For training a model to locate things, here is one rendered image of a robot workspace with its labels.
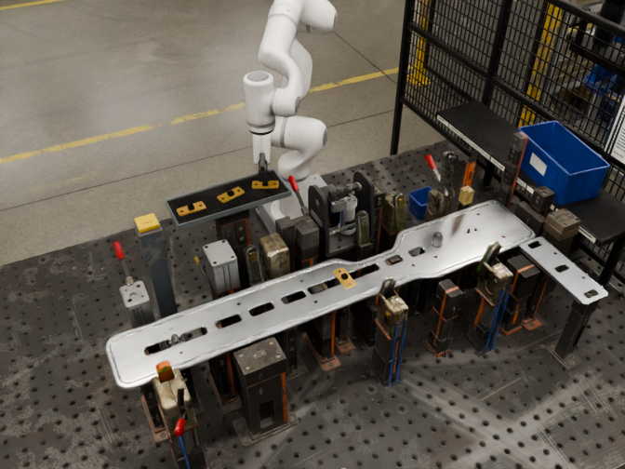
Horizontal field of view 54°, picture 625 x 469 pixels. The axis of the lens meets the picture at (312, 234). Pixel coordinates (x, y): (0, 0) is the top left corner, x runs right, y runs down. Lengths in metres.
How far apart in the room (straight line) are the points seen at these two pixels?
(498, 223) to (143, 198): 2.40
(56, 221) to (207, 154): 1.07
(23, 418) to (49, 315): 0.41
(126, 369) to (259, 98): 0.81
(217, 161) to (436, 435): 2.70
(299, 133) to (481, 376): 1.00
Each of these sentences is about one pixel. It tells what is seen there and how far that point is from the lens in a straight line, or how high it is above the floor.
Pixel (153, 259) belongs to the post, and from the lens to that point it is 1.92.
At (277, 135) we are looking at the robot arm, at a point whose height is 1.18.
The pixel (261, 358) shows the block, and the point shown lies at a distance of 1.63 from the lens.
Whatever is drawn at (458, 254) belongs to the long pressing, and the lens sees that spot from 1.98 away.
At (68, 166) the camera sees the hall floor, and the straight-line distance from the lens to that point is 4.34.
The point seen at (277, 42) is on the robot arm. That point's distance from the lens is 1.83.
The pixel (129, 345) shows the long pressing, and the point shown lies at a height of 1.00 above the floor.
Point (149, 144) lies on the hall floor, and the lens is 4.39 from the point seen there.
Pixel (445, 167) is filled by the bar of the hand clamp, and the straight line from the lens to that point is 2.04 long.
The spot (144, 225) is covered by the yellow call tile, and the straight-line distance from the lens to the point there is 1.85.
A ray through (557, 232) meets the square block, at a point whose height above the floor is 1.03.
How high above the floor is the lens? 2.33
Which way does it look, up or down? 42 degrees down
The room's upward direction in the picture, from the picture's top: straight up
